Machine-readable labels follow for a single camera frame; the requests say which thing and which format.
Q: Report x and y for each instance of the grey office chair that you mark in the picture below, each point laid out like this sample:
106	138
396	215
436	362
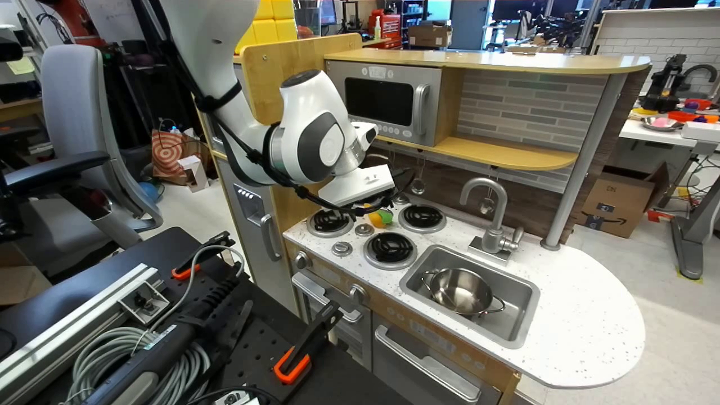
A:
87	167

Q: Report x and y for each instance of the orange handled clamp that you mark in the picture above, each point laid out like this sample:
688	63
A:
212	247

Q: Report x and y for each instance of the carrot plush toy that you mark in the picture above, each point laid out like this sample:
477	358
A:
380	220

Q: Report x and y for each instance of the toy kitchen unit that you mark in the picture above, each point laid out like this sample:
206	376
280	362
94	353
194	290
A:
582	326

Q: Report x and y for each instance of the black stove burner middle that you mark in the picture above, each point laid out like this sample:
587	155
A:
391	250

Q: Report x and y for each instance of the grey toy faucet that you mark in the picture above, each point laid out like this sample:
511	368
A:
494	239

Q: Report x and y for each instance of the black stove burner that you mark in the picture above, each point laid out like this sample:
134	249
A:
391	250
421	220
329	223

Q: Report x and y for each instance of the toy microwave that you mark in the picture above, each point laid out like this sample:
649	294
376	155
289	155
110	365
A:
398	99

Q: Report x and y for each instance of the black stove burner back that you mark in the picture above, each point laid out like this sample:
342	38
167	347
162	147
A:
421	220

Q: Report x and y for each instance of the black clamp near kitchen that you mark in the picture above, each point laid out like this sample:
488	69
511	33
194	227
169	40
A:
298	358

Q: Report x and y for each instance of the steel pot in sink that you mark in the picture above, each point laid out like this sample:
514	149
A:
463	292

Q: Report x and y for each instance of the cardboard box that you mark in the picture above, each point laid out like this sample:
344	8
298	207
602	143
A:
621	196

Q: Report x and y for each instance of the black stove burner front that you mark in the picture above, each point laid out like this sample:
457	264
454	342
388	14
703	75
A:
329	223

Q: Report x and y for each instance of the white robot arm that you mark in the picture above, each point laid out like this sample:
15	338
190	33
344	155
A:
289	129

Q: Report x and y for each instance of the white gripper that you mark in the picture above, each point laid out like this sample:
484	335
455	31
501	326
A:
357	186

